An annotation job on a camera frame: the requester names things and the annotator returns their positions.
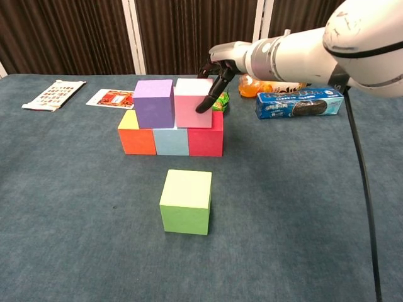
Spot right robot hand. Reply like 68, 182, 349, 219
195, 40, 253, 114

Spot pink cube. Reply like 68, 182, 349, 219
173, 78, 215, 129

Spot red cube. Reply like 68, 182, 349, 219
188, 111, 224, 157

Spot purple cube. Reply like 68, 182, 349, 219
132, 79, 175, 130

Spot light blue cube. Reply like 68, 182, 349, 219
153, 127, 190, 157

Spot orange cube with yellow face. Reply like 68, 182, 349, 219
117, 109, 157, 155

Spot orange drink bottle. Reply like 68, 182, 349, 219
238, 74, 311, 98

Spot green and white snack packet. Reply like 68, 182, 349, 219
212, 91, 230, 113

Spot dark brown ribbed partition panel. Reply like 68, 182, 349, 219
267, 0, 341, 35
134, 0, 259, 76
0, 0, 136, 76

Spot blue cookie box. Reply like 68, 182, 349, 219
254, 87, 344, 120

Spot white card with red picture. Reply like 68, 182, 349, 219
85, 89, 136, 110

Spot green cube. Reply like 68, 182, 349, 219
159, 169, 213, 236

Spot white sheet with red prints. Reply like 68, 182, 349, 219
21, 79, 87, 113

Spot blue-grey table mat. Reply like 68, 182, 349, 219
0, 74, 403, 302

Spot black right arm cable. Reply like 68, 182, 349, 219
344, 87, 383, 302

